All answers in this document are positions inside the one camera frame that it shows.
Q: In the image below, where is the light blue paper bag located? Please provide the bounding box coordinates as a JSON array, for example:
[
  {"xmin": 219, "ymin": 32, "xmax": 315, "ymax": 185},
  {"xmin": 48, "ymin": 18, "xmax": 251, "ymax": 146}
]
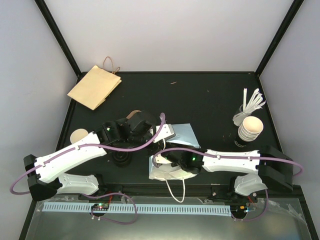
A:
[{"xmin": 148, "ymin": 123, "xmax": 202, "ymax": 204}]

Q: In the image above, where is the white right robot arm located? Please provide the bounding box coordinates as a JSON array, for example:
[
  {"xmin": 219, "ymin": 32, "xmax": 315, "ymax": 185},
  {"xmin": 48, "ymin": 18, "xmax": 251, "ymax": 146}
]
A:
[{"xmin": 160, "ymin": 146, "xmax": 294, "ymax": 202}]

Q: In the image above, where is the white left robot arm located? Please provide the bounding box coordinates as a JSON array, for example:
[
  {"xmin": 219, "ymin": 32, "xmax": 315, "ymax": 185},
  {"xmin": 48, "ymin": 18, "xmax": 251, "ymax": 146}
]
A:
[{"xmin": 23, "ymin": 110, "xmax": 175, "ymax": 201}]

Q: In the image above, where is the white paper coffee cup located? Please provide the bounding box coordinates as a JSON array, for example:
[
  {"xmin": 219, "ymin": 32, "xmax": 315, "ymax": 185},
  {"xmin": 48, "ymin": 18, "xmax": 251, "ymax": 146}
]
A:
[{"xmin": 69, "ymin": 128, "xmax": 89, "ymax": 144}]

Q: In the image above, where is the stack of black lids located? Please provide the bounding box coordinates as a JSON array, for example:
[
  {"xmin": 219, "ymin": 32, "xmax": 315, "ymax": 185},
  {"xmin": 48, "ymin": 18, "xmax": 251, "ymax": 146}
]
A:
[{"xmin": 112, "ymin": 151, "xmax": 132, "ymax": 168}]

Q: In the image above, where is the stack of white paper cups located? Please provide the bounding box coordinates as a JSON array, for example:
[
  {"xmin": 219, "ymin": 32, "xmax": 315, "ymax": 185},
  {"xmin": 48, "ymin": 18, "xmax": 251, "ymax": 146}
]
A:
[{"xmin": 234, "ymin": 116, "xmax": 264, "ymax": 148}]

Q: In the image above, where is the black circuit board with leds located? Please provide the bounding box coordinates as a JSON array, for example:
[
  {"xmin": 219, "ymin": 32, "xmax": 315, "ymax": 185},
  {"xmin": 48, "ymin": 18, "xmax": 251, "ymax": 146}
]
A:
[{"xmin": 91, "ymin": 203, "xmax": 110, "ymax": 211}]

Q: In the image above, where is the brown kraft paper bag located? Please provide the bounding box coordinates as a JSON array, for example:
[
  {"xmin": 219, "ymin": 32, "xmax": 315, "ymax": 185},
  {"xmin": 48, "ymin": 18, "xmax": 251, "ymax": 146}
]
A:
[{"xmin": 67, "ymin": 65, "xmax": 122, "ymax": 110}]

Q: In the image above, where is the clear cup of stirrers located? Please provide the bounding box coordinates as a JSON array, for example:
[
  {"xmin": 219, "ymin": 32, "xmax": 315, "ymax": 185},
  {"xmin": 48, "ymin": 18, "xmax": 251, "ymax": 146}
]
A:
[{"xmin": 232, "ymin": 88, "xmax": 266, "ymax": 127}]

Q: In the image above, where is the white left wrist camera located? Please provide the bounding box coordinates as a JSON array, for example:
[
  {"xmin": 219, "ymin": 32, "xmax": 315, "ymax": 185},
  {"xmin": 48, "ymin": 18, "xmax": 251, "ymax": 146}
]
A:
[{"xmin": 165, "ymin": 124, "xmax": 176, "ymax": 139}]

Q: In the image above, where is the light blue cable duct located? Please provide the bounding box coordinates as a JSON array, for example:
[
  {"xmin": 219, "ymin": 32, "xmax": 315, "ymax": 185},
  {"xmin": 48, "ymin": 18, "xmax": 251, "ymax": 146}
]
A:
[{"xmin": 42, "ymin": 202, "xmax": 232, "ymax": 217}]

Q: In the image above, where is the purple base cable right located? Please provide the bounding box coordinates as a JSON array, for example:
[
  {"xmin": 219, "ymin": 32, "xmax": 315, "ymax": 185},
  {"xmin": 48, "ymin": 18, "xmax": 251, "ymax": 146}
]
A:
[{"xmin": 231, "ymin": 188, "xmax": 270, "ymax": 223}]

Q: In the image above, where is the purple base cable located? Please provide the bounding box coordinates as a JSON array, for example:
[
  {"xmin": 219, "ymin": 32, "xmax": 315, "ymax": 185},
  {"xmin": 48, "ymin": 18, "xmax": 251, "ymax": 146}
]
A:
[
  {"xmin": 84, "ymin": 191, "xmax": 138, "ymax": 225},
  {"xmin": 231, "ymin": 188, "xmax": 270, "ymax": 223}
]

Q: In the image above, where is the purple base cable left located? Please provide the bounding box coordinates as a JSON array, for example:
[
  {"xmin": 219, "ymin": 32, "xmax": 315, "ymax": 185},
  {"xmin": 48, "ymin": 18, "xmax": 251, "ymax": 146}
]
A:
[{"xmin": 84, "ymin": 191, "xmax": 138, "ymax": 225}]

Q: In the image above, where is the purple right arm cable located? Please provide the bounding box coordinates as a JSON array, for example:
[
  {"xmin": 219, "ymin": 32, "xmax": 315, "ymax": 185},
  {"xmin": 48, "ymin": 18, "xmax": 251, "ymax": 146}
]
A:
[{"xmin": 152, "ymin": 147, "xmax": 304, "ymax": 186}]

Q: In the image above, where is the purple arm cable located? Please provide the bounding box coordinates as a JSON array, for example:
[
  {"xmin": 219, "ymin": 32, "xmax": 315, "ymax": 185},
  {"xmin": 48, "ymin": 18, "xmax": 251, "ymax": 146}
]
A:
[
  {"xmin": 152, "ymin": 147, "xmax": 304, "ymax": 186},
  {"xmin": 9, "ymin": 112, "xmax": 167, "ymax": 195}
]

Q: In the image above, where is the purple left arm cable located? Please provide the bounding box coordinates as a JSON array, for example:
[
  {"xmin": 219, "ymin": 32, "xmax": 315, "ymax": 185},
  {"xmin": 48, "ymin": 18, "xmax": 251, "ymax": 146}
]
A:
[{"xmin": 9, "ymin": 112, "xmax": 167, "ymax": 195}]

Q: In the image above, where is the black frame post left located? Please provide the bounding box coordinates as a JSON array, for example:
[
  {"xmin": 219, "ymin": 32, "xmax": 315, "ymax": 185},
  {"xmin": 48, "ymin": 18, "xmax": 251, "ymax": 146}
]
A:
[{"xmin": 34, "ymin": 0, "xmax": 82, "ymax": 79}]

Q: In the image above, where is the black frame post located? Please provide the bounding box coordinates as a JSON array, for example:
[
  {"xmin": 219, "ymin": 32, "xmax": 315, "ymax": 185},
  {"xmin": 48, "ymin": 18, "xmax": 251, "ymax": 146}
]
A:
[
  {"xmin": 34, "ymin": 0, "xmax": 82, "ymax": 79},
  {"xmin": 255, "ymin": 0, "xmax": 304, "ymax": 77}
]

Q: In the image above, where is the black frame post right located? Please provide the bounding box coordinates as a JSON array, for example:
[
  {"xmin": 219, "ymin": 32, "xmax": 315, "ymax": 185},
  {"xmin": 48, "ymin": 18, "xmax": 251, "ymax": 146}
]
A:
[{"xmin": 255, "ymin": 0, "xmax": 304, "ymax": 77}]

